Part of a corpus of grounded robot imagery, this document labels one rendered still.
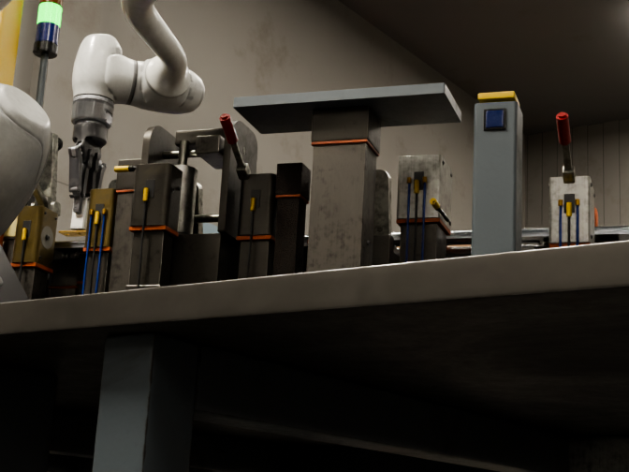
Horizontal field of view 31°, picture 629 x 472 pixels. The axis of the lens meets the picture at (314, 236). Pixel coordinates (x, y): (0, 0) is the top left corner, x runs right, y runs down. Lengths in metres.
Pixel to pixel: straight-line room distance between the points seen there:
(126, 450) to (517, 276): 0.51
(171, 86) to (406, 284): 1.57
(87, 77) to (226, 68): 4.35
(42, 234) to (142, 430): 1.10
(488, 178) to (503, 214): 0.07
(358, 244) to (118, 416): 0.68
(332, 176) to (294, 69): 5.57
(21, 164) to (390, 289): 0.75
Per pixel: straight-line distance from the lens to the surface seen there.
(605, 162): 10.14
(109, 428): 1.33
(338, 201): 1.90
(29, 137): 1.67
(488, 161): 1.86
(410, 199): 2.04
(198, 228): 2.24
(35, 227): 2.34
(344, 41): 8.06
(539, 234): 2.10
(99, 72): 2.58
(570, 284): 1.00
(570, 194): 1.99
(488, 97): 1.91
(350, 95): 1.92
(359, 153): 1.92
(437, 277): 1.05
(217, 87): 6.81
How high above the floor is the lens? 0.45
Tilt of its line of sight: 14 degrees up
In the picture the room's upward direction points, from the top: 3 degrees clockwise
